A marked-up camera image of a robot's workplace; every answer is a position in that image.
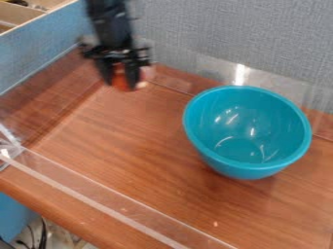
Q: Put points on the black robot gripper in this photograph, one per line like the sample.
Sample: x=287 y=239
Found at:
x=106 y=56

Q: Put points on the brown toy mushroom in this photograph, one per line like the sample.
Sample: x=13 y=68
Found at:
x=120 y=80

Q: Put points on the blue plastic bowl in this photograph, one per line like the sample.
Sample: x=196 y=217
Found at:
x=249 y=131

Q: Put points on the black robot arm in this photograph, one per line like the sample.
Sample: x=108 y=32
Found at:
x=112 y=25

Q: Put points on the wooden shelf box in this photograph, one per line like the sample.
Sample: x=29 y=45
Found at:
x=19 y=12

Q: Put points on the clear acrylic barrier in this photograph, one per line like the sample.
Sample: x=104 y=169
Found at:
x=99 y=161

